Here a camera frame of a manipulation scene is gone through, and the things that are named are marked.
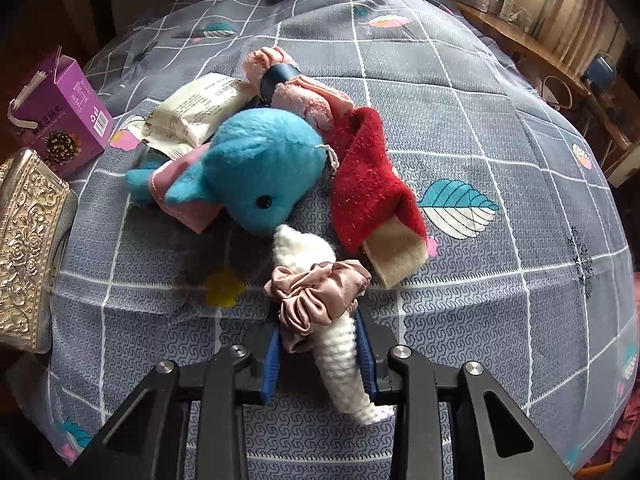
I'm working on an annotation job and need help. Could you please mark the purple paper box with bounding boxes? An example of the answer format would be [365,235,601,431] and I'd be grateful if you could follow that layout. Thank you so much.
[7,50,115,178]

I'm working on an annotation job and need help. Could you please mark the blue folding chair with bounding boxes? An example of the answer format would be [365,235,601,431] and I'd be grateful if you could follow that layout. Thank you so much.
[582,52,618,83]

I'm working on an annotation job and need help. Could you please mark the white snack packet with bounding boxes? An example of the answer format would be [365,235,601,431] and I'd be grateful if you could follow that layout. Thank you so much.
[131,73,258,153]

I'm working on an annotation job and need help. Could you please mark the wooden desk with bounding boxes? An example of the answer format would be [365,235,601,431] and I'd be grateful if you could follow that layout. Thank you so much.
[452,0,631,151]

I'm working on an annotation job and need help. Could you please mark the gold embossed tissue box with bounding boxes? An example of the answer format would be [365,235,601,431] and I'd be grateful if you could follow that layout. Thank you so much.
[0,147,71,351]

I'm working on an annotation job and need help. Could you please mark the small clear boxes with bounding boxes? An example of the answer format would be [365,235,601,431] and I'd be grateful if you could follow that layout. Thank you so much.
[487,0,531,23]

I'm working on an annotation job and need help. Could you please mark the pink towel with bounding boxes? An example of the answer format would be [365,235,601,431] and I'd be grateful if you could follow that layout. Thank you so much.
[242,46,353,131]

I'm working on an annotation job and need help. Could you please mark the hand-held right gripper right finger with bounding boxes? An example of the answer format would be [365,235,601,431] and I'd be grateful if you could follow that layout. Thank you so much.
[352,305,576,480]

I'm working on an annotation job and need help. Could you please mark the blue plush elephant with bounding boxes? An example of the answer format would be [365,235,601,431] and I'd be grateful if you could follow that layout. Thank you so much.
[125,107,326,236]

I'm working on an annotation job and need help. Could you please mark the white knitted sock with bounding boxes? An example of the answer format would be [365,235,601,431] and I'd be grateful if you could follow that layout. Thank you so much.
[272,224,396,426]

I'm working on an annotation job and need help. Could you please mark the red fuzzy sock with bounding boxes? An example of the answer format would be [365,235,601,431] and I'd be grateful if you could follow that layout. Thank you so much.
[327,106,431,290]

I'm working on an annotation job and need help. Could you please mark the pink patterned curtain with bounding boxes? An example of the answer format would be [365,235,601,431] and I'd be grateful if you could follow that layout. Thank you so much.
[535,0,621,76]

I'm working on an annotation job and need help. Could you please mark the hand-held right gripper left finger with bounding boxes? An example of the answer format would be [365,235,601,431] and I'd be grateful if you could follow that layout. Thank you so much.
[65,310,283,480]

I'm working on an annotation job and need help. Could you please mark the pink satin scrunchie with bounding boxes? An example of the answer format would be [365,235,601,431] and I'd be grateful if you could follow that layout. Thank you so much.
[264,260,372,353]

